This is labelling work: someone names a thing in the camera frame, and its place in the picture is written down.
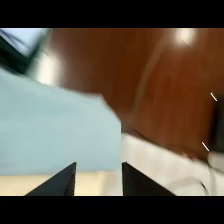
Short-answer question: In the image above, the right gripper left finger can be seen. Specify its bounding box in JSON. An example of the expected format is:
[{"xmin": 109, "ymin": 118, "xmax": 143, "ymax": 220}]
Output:
[{"xmin": 25, "ymin": 161, "xmax": 77, "ymax": 197}]

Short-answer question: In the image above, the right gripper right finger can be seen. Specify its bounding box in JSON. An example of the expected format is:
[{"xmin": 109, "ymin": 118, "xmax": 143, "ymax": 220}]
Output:
[{"xmin": 121, "ymin": 161, "xmax": 176, "ymax": 197}]

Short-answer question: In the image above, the light blue garment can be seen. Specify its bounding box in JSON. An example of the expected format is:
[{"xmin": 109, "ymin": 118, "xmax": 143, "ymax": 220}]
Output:
[{"xmin": 0, "ymin": 67, "xmax": 123, "ymax": 176}]

